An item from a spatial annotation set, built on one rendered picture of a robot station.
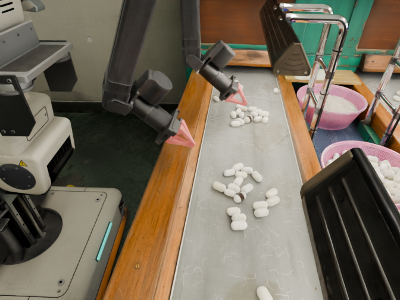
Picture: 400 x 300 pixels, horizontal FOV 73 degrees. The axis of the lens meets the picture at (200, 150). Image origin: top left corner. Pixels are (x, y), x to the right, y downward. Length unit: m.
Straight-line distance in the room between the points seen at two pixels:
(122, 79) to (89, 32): 1.82
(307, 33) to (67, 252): 1.41
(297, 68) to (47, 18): 2.17
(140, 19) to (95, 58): 1.95
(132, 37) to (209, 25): 0.87
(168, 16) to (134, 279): 1.94
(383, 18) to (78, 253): 1.63
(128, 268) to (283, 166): 0.51
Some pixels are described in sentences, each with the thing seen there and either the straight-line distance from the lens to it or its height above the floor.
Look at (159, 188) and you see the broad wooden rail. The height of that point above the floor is 0.76.
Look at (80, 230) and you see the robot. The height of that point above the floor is 0.28.
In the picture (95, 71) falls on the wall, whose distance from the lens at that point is 2.53.
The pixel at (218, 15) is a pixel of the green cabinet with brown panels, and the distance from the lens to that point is 1.40.
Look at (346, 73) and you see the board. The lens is 1.49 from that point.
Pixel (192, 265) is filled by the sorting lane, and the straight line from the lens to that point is 0.61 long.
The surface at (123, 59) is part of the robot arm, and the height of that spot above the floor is 1.08.
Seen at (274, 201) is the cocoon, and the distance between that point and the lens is 0.71.
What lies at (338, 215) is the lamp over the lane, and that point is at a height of 1.08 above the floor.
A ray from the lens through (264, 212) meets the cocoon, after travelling 0.68.
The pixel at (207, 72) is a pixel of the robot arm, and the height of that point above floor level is 0.93.
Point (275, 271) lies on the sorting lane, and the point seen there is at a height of 0.74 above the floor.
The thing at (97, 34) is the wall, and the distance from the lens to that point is 2.42.
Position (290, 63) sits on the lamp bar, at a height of 1.07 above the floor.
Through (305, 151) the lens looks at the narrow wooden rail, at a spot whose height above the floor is 0.76.
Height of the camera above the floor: 1.27
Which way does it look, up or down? 38 degrees down
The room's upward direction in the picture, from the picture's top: straight up
